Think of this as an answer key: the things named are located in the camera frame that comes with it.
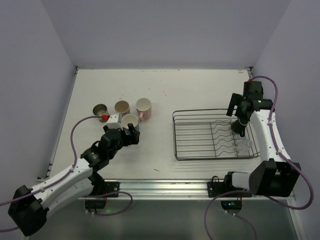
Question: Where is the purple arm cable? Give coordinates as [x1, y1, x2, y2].
[203, 75, 315, 240]
[0, 114, 110, 233]

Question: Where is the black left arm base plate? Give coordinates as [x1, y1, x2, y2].
[89, 181, 120, 196]

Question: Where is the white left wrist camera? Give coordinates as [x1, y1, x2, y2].
[106, 113, 121, 129]

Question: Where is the grey wire dish rack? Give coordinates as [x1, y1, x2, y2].
[172, 108, 260, 161]

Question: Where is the dark cup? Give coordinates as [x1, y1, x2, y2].
[231, 118, 249, 138]

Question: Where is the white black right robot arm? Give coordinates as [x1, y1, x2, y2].
[224, 81, 301, 197]

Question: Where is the aluminium front rail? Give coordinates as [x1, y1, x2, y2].
[79, 177, 296, 201]

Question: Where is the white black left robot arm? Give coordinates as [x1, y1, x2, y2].
[8, 123, 140, 237]

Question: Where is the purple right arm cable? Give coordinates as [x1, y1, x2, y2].
[203, 75, 315, 240]

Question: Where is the pink hexagonal mug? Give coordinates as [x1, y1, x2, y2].
[135, 98, 152, 121]

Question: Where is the blue hexagonal mug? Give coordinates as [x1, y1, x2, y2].
[121, 114, 140, 132]

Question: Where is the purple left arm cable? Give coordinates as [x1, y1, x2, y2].
[0, 114, 110, 233]

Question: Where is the clear glass cup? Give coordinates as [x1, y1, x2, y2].
[235, 138, 253, 152]

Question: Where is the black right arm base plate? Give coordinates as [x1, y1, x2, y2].
[207, 174, 243, 198]

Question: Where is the beige tall cup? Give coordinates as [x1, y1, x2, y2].
[114, 100, 130, 121]

